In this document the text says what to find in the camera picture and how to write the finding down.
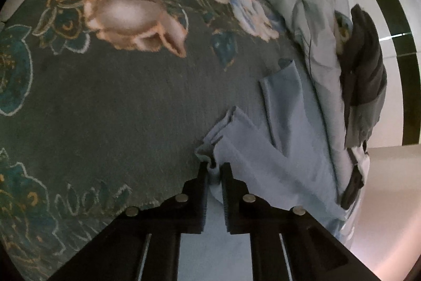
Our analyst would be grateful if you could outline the light blue pants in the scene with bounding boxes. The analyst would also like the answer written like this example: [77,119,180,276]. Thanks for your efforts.
[178,58,345,280]

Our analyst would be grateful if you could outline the black rolled garment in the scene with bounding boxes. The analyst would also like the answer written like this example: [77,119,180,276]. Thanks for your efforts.
[340,165,364,210]

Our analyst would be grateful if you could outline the white garment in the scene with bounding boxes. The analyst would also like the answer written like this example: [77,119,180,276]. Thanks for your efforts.
[348,145,370,185]

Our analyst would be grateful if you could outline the dark grey jacket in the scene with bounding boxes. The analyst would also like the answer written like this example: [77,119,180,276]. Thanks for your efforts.
[339,4,388,148]

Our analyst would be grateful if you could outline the teal floral bed blanket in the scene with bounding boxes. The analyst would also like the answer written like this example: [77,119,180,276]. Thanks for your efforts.
[1,0,300,280]

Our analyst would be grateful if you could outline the grey daisy print duvet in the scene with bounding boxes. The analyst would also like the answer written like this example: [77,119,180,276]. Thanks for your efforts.
[215,0,371,248]

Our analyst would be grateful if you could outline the white black striped wardrobe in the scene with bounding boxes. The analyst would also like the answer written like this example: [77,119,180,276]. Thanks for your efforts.
[349,0,420,148]

